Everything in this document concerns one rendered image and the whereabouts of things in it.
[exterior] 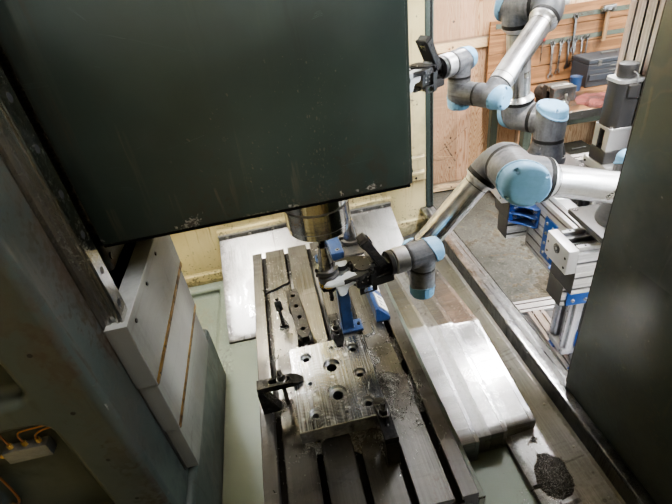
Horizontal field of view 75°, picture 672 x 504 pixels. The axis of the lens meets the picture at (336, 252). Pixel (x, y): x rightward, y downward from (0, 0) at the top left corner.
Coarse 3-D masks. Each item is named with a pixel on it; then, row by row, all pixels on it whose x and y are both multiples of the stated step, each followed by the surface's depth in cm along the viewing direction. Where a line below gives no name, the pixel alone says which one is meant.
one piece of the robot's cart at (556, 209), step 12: (540, 204) 174; (552, 204) 168; (564, 204) 167; (540, 216) 176; (552, 216) 166; (564, 216) 160; (528, 228) 188; (540, 228) 177; (564, 228) 159; (528, 240) 189; (540, 240) 179
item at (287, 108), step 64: (0, 0) 64; (64, 0) 66; (128, 0) 67; (192, 0) 68; (256, 0) 70; (320, 0) 72; (384, 0) 73; (64, 64) 70; (128, 64) 72; (192, 64) 73; (256, 64) 75; (320, 64) 77; (384, 64) 79; (64, 128) 75; (128, 128) 77; (192, 128) 79; (256, 128) 81; (320, 128) 83; (384, 128) 86; (128, 192) 83; (192, 192) 85; (256, 192) 88; (320, 192) 90
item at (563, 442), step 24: (456, 288) 196; (480, 312) 181; (504, 336) 168; (504, 360) 161; (528, 384) 150; (552, 408) 141; (528, 432) 138; (552, 432) 136; (528, 456) 133; (576, 456) 128; (528, 480) 127; (576, 480) 124; (600, 480) 122
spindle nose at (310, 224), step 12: (324, 204) 97; (336, 204) 99; (348, 204) 104; (288, 216) 102; (300, 216) 99; (312, 216) 99; (324, 216) 99; (336, 216) 100; (348, 216) 104; (288, 228) 105; (300, 228) 101; (312, 228) 100; (324, 228) 101; (336, 228) 102; (312, 240) 102; (324, 240) 103
